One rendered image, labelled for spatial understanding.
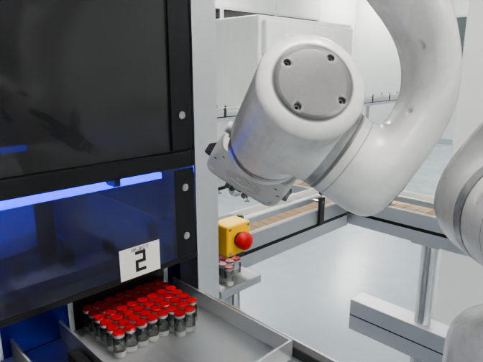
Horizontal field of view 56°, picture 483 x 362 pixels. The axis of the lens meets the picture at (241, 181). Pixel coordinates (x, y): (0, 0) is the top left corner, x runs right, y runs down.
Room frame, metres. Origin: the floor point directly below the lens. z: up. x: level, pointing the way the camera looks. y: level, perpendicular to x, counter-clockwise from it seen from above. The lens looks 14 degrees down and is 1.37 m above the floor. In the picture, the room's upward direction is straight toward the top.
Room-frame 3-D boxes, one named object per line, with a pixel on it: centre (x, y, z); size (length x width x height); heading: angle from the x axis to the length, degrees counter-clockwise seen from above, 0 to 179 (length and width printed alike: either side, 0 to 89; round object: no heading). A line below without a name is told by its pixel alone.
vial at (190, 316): (0.77, 0.10, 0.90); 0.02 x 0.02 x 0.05
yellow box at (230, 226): (0.97, 0.03, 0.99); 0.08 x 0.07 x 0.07; 44
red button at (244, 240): (0.94, 0.00, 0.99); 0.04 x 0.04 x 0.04; 44
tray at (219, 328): (0.71, 0.12, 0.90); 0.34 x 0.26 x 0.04; 44
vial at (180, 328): (0.75, 0.11, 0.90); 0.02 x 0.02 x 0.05
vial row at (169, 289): (0.79, 0.20, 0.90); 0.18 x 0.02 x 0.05; 135
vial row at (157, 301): (0.77, 0.19, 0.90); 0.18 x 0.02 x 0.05; 134
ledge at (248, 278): (1.01, 0.05, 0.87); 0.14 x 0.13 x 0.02; 44
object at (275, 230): (1.27, -0.08, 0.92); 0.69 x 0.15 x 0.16; 134
